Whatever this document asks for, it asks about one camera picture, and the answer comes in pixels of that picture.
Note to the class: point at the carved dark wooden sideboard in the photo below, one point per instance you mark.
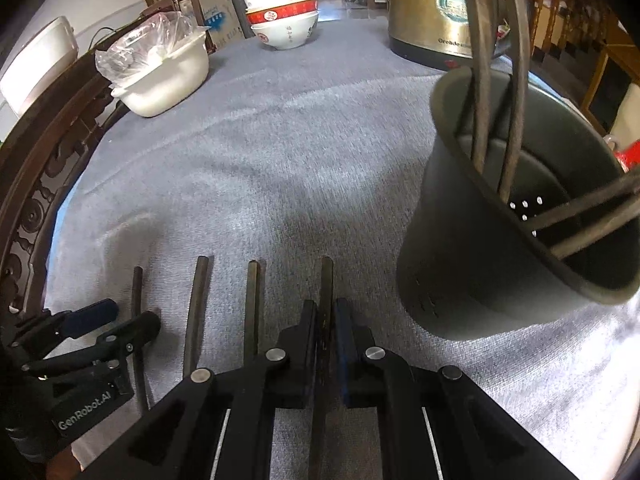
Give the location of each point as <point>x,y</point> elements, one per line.
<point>55,170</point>

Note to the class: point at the white plastic pot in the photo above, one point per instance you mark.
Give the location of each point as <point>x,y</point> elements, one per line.
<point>165,85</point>

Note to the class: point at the red banded white bowl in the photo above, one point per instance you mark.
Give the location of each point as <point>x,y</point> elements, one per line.
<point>282,12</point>

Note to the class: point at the gold electric kettle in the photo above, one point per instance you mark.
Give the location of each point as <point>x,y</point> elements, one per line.
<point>425,15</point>

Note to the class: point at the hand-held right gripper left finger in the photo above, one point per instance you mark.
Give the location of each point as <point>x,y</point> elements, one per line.
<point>310,350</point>

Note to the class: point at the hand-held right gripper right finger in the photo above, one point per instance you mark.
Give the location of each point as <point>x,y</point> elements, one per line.
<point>342,350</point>

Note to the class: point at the person's left hand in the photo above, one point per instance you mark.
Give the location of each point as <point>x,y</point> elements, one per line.
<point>64,469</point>

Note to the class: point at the wooden chair back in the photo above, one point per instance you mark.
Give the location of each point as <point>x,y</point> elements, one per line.
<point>175,2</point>

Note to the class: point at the white cardboard box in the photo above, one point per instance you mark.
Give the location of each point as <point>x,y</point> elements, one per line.
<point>220,12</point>

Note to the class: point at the clear plastic bag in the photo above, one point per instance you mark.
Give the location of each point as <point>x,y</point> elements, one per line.
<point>145,45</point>

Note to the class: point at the white rice cooker pink lid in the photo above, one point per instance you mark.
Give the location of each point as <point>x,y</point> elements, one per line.
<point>37,65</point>

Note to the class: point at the grey tablecloth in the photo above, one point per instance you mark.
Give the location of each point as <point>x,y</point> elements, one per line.
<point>250,160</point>

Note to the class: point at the dark grey chopstick holder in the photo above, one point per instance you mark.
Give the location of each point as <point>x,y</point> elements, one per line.
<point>475,270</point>

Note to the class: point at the white bowl red emblem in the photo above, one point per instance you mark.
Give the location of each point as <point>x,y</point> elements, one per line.
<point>286,34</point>

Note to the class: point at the dark wooden chopstick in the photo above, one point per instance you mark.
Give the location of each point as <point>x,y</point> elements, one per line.
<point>326,280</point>
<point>197,300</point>
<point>590,200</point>
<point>480,60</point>
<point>252,305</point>
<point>595,235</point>
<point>137,290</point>
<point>520,60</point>

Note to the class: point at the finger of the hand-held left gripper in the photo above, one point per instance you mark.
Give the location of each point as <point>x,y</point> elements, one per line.
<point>135,335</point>
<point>90,317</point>

